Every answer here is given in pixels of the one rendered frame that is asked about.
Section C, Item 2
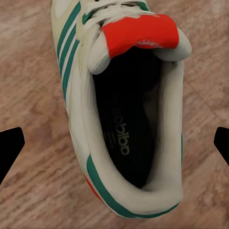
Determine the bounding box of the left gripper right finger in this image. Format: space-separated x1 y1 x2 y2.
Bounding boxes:
214 127 229 165

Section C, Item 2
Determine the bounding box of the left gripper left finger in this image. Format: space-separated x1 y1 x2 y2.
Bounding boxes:
0 127 25 184

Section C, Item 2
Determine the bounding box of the gym shoe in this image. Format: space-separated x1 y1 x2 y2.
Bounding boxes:
51 0 192 219

